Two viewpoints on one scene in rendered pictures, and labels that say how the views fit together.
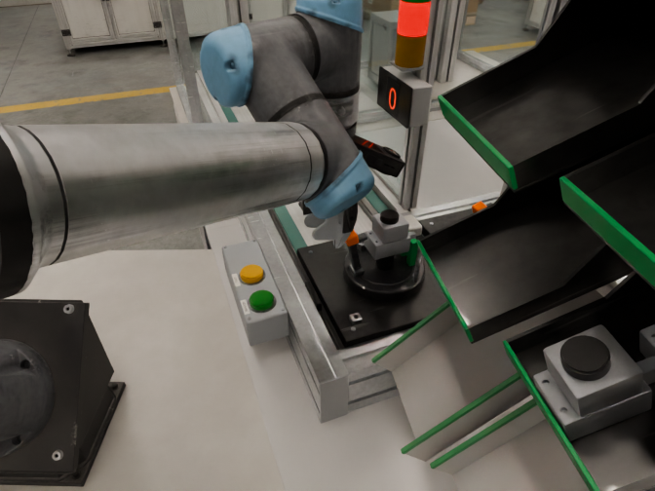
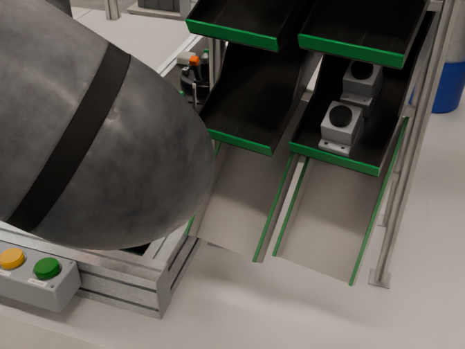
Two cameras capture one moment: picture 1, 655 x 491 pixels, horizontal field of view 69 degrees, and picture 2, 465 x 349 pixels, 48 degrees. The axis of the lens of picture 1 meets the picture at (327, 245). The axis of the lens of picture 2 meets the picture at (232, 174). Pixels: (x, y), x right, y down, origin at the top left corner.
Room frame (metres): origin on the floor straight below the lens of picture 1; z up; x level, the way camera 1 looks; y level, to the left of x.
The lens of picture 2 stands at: (-0.06, 0.38, 1.62)
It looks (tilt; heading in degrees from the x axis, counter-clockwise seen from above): 37 degrees down; 309
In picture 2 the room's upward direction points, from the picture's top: straight up
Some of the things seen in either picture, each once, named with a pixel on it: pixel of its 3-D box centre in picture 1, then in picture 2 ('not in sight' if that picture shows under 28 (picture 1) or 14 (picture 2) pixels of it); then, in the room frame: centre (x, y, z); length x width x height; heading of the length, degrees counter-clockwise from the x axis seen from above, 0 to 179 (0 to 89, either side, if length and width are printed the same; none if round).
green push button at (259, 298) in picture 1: (261, 301); (47, 269); (0.56, 0.11, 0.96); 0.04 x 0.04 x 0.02
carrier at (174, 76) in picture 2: not in sight; (205, 66); (0.80, -0.57, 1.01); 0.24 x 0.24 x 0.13; 21
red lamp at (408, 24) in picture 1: (413, 17); not in sight; (0.84, -0.14, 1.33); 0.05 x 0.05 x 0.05
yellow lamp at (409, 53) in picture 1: (409, 49); not in sight; (0.84, -0.14, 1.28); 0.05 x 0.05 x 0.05
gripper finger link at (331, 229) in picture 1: (329, 231); not in sight; (0.57, 0.00, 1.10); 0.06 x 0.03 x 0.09; 111
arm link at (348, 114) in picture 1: (329, 106); not in sight; (0.58, 0.00, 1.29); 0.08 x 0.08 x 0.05
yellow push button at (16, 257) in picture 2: (251, 275); (12, 259); (0.62, 0.13, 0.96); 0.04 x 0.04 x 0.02
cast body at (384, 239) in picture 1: (393, 230); not in sight; (0.63, -0.11, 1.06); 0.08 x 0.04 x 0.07; 111
